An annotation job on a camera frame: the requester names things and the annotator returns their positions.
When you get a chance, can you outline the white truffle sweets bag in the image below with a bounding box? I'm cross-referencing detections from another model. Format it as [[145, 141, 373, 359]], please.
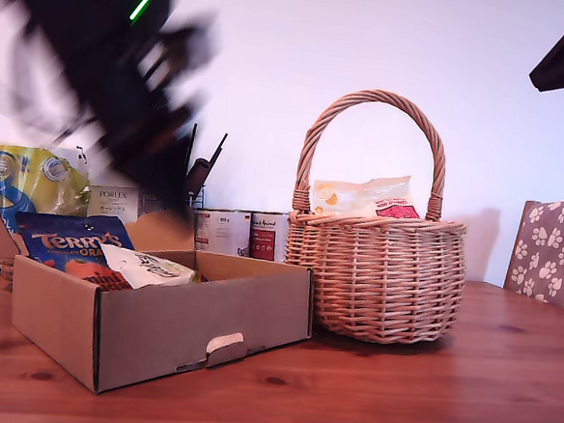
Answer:
[[96, 242, 199, 295]]

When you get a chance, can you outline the blue Terry's mini eggs bag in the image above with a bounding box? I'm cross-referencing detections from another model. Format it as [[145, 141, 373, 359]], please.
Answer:
[[11, 211, 137, 284]]

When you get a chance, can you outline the red mini bunnies bag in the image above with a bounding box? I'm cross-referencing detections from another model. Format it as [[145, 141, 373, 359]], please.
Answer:
[[309, 168, 425, 223]]

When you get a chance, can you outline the woven wicker basket with handle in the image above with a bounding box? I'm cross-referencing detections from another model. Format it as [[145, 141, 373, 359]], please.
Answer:
[[278, 83, 479, 350]]

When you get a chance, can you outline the white Porlex box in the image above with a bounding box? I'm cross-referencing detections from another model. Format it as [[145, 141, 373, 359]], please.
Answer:
[[86, 183, 144, 222]]

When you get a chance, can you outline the brown cardboard box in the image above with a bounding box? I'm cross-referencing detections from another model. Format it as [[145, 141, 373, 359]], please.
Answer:
[[0, 196, 321, 409]]

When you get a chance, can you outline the black chopstick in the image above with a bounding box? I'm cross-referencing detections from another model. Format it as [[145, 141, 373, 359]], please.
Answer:
[[206, 131, 230, 170], [183, 122, 198, 182]]

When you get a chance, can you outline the yellow kitchen towel pack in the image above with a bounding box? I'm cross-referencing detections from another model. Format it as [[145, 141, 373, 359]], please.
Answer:
[[0, 141, 94, 262]]

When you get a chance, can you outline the paw print chair cushion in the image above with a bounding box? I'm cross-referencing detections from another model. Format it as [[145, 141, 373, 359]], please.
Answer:
[[505, 191, 564, 315]]

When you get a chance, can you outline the wire utensil holder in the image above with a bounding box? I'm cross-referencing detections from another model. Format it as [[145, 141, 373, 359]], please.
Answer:
[[187, 184, 207, 212]]

